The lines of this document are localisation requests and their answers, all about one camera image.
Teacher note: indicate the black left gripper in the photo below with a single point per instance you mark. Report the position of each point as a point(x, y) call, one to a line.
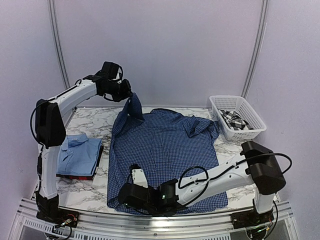
point(126, 92)

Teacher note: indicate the blue checkered long sleeve shirt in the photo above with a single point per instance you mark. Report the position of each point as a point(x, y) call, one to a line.
point(164, 143)

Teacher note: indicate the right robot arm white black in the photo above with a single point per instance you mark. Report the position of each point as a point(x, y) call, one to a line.
point(254, 165)

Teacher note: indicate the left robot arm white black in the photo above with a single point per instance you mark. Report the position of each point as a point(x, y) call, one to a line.
point(48, 128)

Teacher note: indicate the folded red black plaid shirt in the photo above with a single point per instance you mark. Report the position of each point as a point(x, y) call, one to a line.
point(85, 178)

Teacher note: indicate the folded light blue shirt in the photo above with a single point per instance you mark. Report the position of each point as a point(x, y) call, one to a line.
point(78, 155)

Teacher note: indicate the black white plaid shirt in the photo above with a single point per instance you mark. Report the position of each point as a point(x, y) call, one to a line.
point(234, 121)

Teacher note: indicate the white plastic mesh basket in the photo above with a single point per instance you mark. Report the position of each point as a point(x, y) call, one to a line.
point(244, 109)

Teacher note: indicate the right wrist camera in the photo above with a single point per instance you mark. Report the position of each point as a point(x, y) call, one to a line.
point(138, 176)

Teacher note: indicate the left aluminium corner post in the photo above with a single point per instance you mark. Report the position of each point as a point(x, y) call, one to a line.
point(53, 18)

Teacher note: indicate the aluminium corner post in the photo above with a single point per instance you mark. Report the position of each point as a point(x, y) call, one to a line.
point(53, 18)
point(262, 24)

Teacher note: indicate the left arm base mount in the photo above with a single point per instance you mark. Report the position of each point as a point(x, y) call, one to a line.
point(63, 218)

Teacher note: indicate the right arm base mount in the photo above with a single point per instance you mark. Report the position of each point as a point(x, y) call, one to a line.
point(250, 218)

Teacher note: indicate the aluminium front frame rail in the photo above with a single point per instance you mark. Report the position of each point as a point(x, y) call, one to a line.
point(109, 226)

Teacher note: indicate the right aluminium corner post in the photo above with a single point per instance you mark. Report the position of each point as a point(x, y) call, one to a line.
point(262, 24)

